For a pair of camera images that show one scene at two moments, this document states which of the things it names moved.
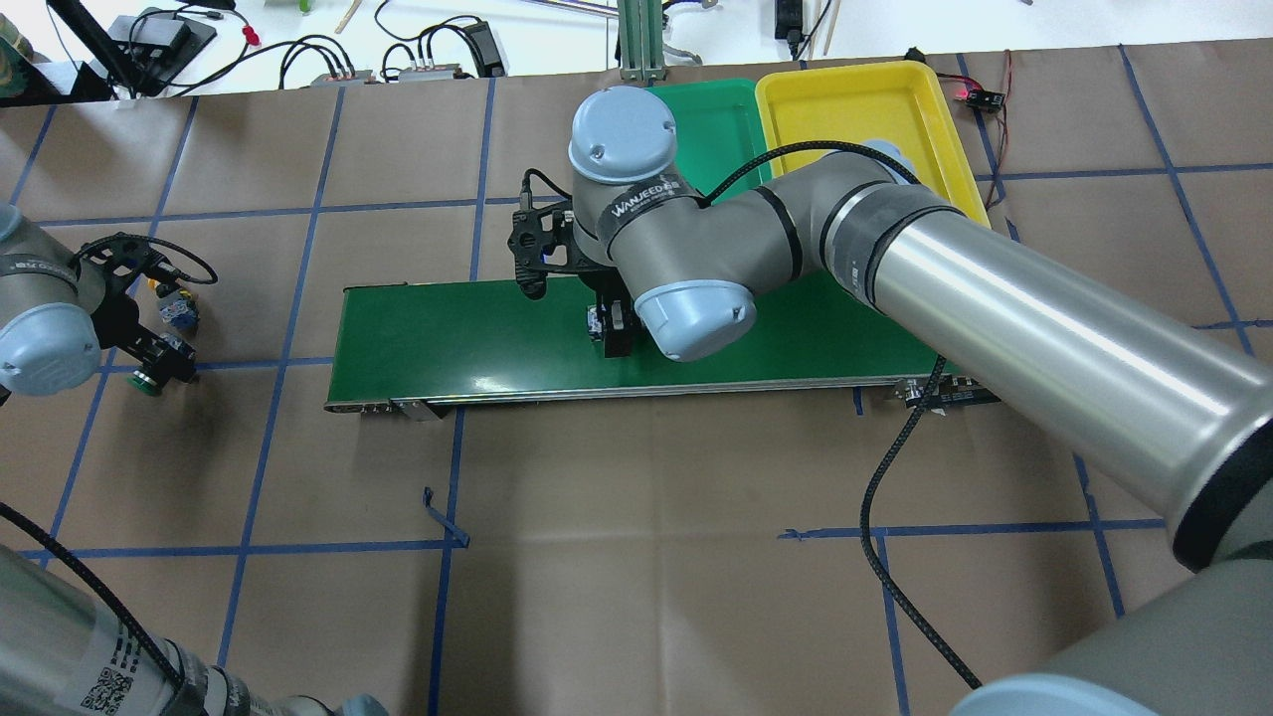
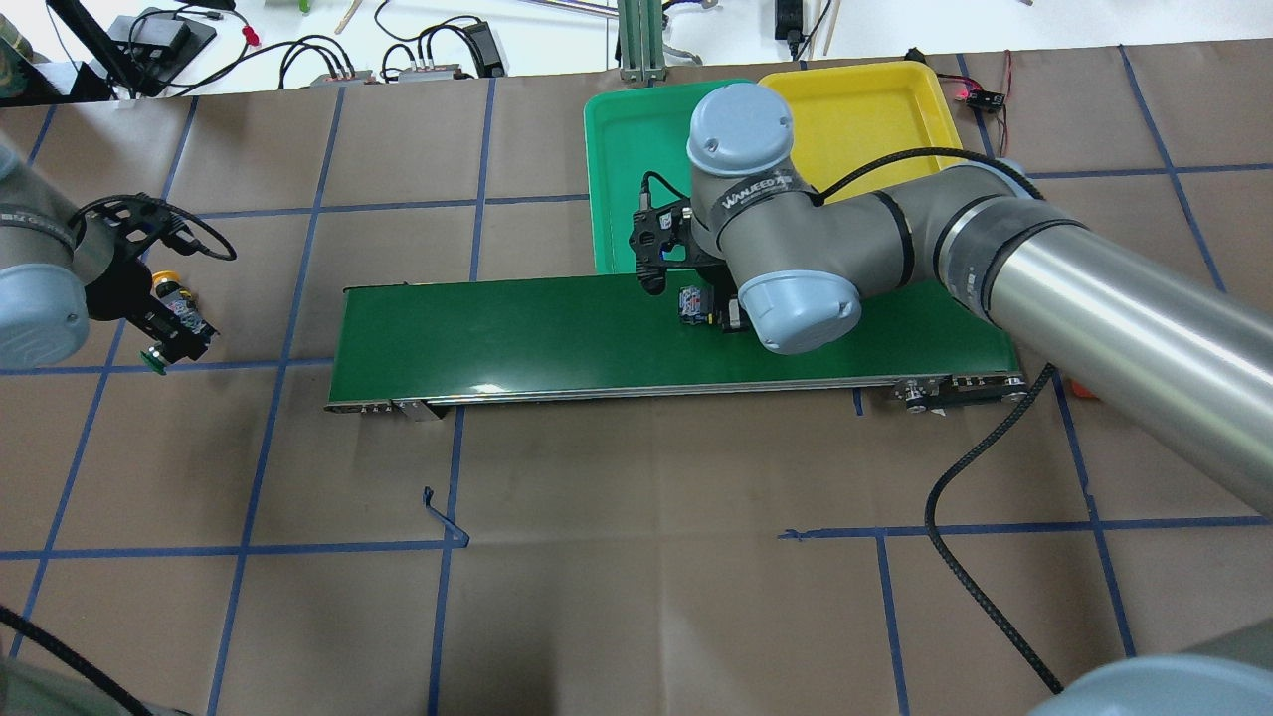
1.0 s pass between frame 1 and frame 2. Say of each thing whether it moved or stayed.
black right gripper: moved
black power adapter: stayed
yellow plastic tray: stayed
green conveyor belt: stayed
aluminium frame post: stayed
